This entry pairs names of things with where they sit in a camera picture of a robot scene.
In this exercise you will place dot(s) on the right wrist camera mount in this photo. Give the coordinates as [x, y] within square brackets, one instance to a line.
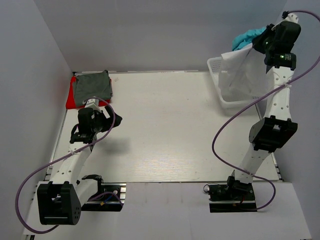
[287, 17]

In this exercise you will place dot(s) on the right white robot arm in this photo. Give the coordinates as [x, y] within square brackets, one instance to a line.
[276, 127]

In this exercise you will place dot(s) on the folded red t shirt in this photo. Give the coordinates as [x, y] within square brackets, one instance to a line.
[70, 102]

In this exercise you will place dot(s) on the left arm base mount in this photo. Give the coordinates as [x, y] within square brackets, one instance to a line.
[107, 197]

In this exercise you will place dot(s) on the white plastic basket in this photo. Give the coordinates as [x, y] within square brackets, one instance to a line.
[213, 66]

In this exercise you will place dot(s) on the white t shirt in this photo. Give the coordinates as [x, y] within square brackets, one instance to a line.
[242, 75]

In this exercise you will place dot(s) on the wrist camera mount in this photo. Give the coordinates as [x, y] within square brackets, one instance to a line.
[93, 103]
[287, 17]

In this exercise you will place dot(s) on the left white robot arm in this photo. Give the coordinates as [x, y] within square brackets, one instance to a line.
[60, 200]

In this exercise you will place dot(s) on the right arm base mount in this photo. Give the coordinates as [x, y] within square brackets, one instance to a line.
[223, 199]

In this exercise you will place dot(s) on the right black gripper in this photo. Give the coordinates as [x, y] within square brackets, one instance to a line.
[258, 41]

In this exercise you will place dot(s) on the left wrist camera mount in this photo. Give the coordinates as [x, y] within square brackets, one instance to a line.
[93, 103]

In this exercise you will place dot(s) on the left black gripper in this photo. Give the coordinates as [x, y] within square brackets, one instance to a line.
[109, 121]

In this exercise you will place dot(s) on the blue t shirt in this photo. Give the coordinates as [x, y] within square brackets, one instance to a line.
[244, 39]

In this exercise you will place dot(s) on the folded grey t shirt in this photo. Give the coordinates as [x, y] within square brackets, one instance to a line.
[92, 85]

